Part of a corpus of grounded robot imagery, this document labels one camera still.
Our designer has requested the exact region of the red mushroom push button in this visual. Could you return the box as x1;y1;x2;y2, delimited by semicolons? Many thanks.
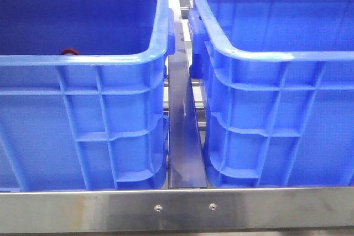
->
61;48;80;55

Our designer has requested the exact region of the left blue plastic bin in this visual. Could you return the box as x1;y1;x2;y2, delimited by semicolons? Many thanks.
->
1;0;175;192

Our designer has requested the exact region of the blue plastic bin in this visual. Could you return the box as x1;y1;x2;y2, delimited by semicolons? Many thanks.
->
189;0;353;188
1;0;175;192

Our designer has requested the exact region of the steel divider bar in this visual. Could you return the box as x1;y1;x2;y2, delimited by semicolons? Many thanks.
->
168;19;207;189

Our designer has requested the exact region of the right blue plastic bin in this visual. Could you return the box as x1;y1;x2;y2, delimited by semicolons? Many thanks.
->
189;0;353;188

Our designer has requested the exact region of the steel front rail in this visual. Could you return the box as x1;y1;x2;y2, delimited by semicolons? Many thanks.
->
1;187;353;234

